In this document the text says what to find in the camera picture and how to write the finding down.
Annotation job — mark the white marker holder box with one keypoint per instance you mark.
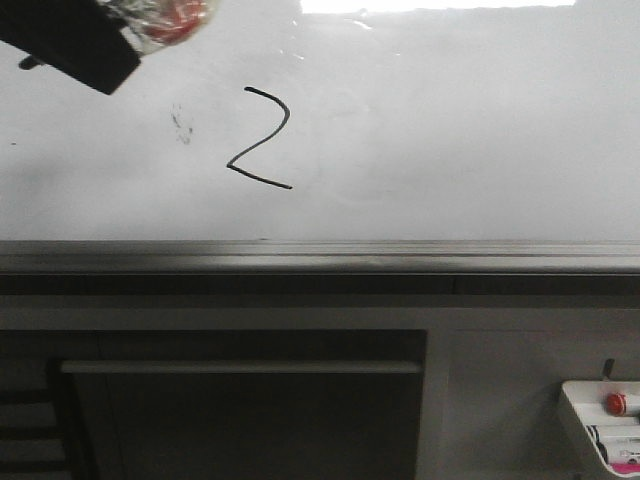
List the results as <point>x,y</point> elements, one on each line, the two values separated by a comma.
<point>581,404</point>

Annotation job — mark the grey aluminium whiteboard tray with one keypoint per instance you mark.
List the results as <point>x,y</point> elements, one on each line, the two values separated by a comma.
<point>249,267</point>

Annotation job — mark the dark chair backrest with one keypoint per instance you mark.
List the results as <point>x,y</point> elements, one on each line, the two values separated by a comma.
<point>264,404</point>

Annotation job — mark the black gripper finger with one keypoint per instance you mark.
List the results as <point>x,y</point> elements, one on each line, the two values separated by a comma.
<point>78,38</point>

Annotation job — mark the white whiteboard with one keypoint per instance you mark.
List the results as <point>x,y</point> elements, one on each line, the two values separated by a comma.
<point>341,120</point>

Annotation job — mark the black capped marker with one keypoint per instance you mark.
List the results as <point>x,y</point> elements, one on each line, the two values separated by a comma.
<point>617,444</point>

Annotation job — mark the dark metal hook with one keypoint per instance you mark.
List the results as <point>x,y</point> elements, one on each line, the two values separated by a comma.
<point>607,369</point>

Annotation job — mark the pink item in holder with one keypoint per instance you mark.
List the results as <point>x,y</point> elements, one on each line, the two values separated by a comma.
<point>625,468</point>

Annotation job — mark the red capped marker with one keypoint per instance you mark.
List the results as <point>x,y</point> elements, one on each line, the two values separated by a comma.
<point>622,404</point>

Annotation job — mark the black whiteboard marker with tape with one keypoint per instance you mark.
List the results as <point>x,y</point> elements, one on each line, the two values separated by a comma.
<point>154,25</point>

